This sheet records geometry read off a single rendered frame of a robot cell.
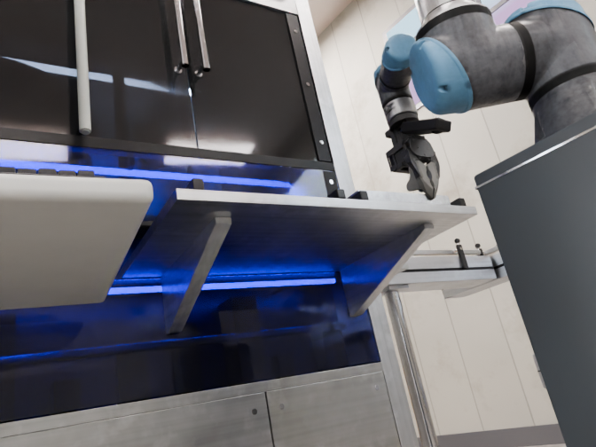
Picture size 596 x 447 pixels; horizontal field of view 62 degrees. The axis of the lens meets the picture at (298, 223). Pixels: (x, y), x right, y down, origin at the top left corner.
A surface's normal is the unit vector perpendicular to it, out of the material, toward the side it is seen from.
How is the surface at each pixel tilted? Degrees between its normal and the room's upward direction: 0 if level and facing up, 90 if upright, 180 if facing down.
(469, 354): 90
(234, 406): 90
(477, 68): 122
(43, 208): 180
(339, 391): 90
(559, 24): 86
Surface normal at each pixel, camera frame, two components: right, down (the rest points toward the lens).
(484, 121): -0.78, -0.07
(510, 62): 0.05, 0.20
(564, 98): -0.73, -0.39
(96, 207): 0.18, 0.92
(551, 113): -0.92, -0.25
